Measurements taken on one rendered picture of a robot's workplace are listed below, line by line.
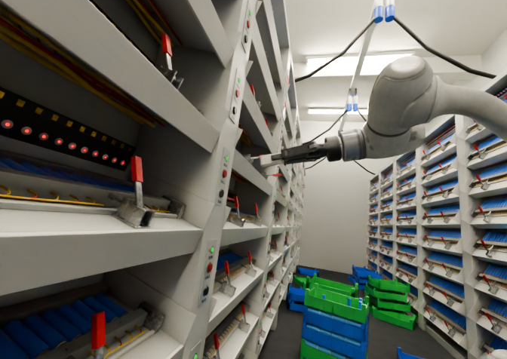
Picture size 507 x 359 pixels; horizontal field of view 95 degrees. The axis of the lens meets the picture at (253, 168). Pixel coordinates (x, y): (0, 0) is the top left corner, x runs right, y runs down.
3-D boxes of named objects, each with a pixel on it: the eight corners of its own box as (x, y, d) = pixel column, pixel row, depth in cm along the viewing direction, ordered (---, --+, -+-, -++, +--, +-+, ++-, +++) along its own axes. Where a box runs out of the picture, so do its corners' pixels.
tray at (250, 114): (274, 158, 117) (284, 133, 119) (238, 92, 60) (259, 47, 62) (239, 145, 123) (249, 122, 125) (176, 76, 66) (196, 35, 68)
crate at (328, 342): (367, 345, 123) (368, 328, 125) (364, 362, 107) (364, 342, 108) (311, 325, 139) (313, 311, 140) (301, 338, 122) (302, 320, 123)
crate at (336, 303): (368, 312, 127) (369, 296, 128) (365, 323, 110) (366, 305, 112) (314, 296, 142) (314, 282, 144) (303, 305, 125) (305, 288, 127)
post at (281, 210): (276, 325, 170) (297, 108, 206) (275, 330, 161) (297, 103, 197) (250, 318, 175) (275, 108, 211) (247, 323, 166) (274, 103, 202)
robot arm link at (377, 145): (354, 141, 74) (357, 111, 64) (407, 131, 71) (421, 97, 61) (364, 169, 68) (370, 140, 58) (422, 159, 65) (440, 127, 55)
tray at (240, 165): (270, 195, 113) (277, 177, 114) (227, 164, 56) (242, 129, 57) (234, 181, 119) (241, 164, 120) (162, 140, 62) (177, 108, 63)
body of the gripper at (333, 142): (344, 155, 63) (309, 161, 65) (340, 163, 71) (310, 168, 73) (339, 130, 65) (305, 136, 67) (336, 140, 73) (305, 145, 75)
